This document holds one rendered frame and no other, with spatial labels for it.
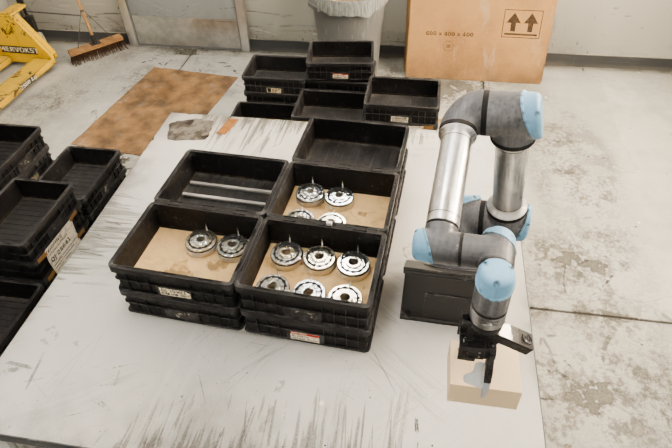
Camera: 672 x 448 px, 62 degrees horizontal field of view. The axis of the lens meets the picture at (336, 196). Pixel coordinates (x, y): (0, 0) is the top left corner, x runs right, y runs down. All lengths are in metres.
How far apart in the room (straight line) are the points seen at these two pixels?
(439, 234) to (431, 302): 0.53
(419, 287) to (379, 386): 0.31
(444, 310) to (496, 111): 0.66
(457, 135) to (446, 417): 0.77
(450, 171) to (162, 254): 1.02
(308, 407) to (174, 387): 0.39
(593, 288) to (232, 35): 3.38
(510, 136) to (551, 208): 1.95
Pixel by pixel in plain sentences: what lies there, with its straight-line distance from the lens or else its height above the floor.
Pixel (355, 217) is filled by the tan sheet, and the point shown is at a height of 0.83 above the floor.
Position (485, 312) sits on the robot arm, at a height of 1.23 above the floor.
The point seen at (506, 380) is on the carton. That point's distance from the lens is 1.40.
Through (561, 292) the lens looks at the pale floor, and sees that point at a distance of 2.95.
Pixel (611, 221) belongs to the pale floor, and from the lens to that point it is 3.41.
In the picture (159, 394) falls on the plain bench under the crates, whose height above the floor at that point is 0.70.
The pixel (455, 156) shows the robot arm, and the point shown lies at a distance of 1.35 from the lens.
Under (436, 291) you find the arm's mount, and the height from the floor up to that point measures 0.85.
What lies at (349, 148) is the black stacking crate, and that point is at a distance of 2.25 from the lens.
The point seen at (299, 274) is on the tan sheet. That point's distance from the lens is 1.76.
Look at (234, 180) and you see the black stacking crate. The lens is 2.14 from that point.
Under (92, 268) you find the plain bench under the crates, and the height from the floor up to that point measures 0.70.
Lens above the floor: 2.16
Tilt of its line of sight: 41 degrees down
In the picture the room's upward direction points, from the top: 2 degrees counter-clockwise
